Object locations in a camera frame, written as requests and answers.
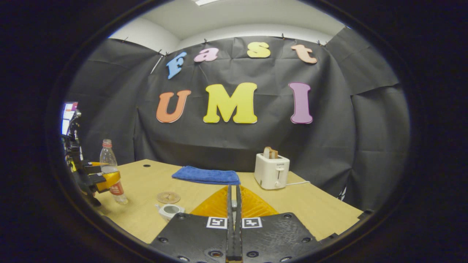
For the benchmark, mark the computer monitor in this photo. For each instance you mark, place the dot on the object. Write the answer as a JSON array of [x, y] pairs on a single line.
[[67, 117]]

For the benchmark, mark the white toaster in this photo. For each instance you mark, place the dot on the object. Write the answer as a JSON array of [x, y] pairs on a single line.
[[270, 171]]

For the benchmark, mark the clear plastic water bottle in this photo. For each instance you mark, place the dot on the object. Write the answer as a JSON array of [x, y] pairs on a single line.
[[107, 157]]

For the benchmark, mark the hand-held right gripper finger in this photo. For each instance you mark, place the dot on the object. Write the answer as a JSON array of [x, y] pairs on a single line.
[[238, 233], [230, 233]]

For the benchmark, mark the black backdrop cloth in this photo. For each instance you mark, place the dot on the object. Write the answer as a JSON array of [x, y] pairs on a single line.
[[237, 146]]

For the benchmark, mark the folded blue towel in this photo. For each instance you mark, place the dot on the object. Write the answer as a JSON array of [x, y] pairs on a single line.
[[204, 175]]

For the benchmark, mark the long ceiling light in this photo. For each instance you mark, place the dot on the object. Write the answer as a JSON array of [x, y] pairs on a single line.
[[206, 2]]

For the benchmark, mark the thin white rod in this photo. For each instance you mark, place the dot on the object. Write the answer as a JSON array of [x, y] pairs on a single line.
[[156, 64]]

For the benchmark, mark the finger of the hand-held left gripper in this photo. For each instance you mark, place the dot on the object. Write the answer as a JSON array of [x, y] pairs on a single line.
[[109, 180], [95, 168]]

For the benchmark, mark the white teacup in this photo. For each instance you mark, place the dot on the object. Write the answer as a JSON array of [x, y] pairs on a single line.
[[170, 212]]

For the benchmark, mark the toast slice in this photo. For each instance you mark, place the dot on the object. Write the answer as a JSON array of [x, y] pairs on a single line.
[[270, 152]]

